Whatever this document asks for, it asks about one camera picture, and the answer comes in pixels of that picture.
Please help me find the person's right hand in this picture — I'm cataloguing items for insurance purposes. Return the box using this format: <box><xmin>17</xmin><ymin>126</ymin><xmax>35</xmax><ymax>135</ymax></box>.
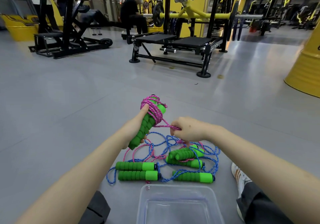
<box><xmin>171</xmin><ymin>117</ymin><xmax>213</xmax><ymax>148</ymax></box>

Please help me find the person's left hand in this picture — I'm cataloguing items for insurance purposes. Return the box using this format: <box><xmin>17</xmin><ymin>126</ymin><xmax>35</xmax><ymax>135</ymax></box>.
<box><xmin>122</xmin><ymin>105</ymin><xmax>150</xmax><ymax>150</ymax></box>

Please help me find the blue skipping rope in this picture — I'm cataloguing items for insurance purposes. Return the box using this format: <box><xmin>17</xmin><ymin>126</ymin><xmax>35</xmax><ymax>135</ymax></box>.
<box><xmin>106</xmin><ymin>135</ymin><xmax>175</xmax><ymax>186</ymax></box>
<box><xmin>150</xmin><ymin>135</ymin><xmax>221</xmax><ymax>184</ymax></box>

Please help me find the clear plastic box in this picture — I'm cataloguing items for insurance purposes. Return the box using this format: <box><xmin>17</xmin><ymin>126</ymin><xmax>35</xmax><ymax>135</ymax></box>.
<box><xmin>136</xmin><ymin>184</ymin><xmax>225</xmax><ymax>224</ymax></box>

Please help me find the person's left forearm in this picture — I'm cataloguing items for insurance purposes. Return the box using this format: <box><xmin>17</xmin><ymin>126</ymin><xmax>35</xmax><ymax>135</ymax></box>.
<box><xmin>15</xmin><ymin>129</ymin><xmax>137</xmax><ymax>224</ymax></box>

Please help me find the person's right forearm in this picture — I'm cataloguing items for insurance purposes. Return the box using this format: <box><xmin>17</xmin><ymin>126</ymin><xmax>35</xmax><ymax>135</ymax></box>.
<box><xmin>207</xmin><ymin>125</ymin><xmax>320</xmax><ymax>224</ymax></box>

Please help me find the person's right white sneaker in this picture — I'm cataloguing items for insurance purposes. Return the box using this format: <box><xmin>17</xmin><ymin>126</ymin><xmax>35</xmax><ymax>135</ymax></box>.
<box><xmin>231</xmin><ymin>162</ymin><xmax>252</xmax><ymax>222</ymax></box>

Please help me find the person's left leg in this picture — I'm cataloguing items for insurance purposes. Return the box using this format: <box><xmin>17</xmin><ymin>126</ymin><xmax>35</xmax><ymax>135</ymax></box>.
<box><xmin>79</xmin><ymin>191</ymin><xmax>111</xmax><ymax>224</ymax></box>

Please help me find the person's leg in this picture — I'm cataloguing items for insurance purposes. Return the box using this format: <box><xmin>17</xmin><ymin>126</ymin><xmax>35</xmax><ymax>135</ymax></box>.
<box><xmin>236</xmin><ymin>181</ymin><xmax>295</xmax><ymax>224</ymax></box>
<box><xmin>79</xmin><ymin>191</ymin><xmax>111</xmax><ymax>224</ymax></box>

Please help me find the person's right leg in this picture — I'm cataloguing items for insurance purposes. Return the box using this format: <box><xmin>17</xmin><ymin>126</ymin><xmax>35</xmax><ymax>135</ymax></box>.
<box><xmin>236</xmin><ymin>181</ymin><xmax>295</xmax><ymax>224</ymax></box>

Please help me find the black squat rack platform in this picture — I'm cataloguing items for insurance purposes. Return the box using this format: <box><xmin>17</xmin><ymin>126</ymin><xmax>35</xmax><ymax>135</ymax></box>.
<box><xmin>122</xmin><ymin>0</ymin><xmax>242</xmax><ymax>78</ymax></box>

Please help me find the black wheeled gym machine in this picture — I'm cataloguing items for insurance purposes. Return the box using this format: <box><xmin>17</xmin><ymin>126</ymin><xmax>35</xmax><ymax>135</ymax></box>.
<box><xmin>29</xmin><ymin>0</ymin><xmax>113</xmax><ymax>59</ymax></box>

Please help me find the yellow barbell bar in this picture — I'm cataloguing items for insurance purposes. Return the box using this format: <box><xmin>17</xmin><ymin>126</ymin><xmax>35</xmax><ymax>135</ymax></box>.
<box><xmin>144</xmin><ymin>0</ymin><xmax>264</xmax><ymax>20</ymax></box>

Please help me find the black weight plate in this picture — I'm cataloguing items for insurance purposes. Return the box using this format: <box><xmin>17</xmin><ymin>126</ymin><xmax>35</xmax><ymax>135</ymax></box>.
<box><xmin>152</xmin><ymin>3</ymin><xmax>165</xmax><ymax>27</ymax></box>

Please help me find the large yellow barrel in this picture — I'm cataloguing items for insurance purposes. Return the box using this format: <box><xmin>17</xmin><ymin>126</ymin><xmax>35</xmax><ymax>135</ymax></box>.
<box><xmin>284</xmin><ymin>27</ymin><xmax>320</xmax><ymax>98</ymax></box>

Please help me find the black yellow gym machine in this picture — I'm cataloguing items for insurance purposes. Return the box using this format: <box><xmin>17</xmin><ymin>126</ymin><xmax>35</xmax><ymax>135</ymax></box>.
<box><xmin>291</xmin><ymin>5</ymin><xmax>320</xmax><ymax>30</ymax></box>

